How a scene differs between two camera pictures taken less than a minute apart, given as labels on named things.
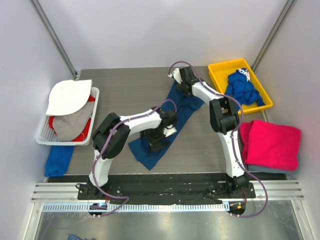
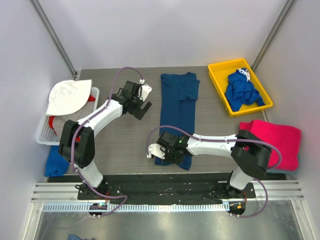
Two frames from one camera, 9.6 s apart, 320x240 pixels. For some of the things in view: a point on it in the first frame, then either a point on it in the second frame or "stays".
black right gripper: (184, 88) -> (171, 155)
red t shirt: (84, 136) stays
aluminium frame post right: (285, 12) stays
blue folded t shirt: (58, 160) stays
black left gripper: (155, 142) -> (136, 107)
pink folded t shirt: (267, 145) stays
